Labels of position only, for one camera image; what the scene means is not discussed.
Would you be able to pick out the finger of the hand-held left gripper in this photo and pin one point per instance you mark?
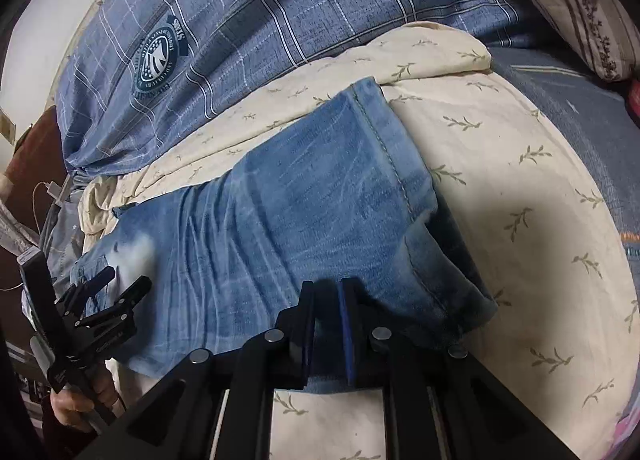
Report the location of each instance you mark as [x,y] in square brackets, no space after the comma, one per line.
[95,282]
[135,290]

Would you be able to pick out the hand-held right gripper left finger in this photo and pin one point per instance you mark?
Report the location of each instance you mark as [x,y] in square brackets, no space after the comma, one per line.
[310,335]

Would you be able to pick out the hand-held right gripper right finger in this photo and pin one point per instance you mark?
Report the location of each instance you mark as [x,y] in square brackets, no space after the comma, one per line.
[346,335]

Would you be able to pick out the light blue denim pants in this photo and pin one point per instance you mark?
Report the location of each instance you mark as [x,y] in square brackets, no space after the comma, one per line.
[280,220]

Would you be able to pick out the person's left hand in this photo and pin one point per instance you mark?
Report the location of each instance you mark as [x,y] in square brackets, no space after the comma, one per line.
[75,402]

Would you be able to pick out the grey star-print cloth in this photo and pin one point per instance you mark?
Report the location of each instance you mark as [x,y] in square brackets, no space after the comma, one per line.
[65,230]

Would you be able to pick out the white lace cloth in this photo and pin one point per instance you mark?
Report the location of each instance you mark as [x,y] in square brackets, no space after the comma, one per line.
[12,230]

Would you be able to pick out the brown wooden headboard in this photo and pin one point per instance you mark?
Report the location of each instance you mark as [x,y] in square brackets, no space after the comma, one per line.
[40,160]

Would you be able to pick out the cream leaf-print blanket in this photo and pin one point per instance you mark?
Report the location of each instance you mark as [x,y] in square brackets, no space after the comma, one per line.
[510,200]

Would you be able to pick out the blue plaid duvet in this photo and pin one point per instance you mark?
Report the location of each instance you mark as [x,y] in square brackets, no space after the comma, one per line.
[280,5]

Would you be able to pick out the blue-grey bedsheet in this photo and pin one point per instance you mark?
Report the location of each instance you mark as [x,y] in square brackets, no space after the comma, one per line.
[585,120]

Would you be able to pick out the small wall plate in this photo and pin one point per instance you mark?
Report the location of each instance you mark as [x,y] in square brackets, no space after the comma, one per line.
[6,128]

